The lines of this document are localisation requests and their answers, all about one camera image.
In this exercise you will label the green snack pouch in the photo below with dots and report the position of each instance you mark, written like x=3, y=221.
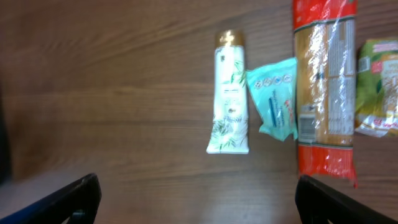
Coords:
x=376, y=88

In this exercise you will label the orange spaghetti packet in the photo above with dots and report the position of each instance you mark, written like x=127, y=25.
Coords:
x=324, y=41

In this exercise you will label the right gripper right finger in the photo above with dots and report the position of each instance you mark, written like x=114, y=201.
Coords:
x=318, y=203

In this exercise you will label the teal snack packet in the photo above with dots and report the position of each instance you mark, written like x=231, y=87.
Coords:
x=273, y=88

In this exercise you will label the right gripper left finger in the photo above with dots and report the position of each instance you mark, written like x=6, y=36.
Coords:
x=77, y=202

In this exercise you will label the white tube gold cap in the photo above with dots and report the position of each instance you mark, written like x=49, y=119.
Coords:
x=229, y=134

